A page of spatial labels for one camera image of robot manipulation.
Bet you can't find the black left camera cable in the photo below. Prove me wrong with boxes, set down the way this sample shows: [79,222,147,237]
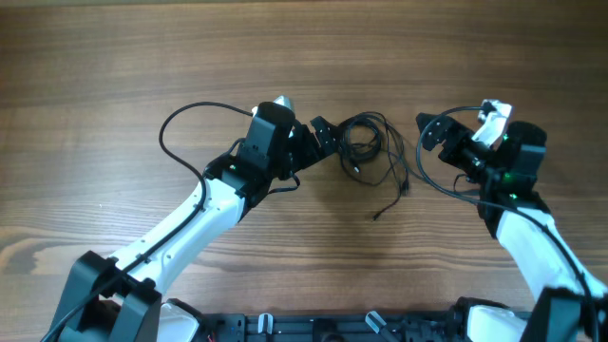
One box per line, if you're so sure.
[41,101,256,342]

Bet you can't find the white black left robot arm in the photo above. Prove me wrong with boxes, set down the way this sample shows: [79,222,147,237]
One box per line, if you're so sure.
[44,97,341,341]

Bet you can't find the black camera cable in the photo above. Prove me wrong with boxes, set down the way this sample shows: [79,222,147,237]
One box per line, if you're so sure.
[41,101,256,342]
[415,104,600,342]

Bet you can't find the black cable bundle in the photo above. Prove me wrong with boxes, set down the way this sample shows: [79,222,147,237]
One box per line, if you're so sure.
[335,111,427,222]

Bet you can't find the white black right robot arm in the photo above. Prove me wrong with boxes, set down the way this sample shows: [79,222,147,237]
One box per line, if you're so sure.
[416,108,607,341]

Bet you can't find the black right camera cable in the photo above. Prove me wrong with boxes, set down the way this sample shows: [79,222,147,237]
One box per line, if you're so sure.
[415,104,600,342]

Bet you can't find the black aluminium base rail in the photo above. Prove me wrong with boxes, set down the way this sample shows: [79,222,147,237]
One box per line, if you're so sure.
[197,312,468,342]

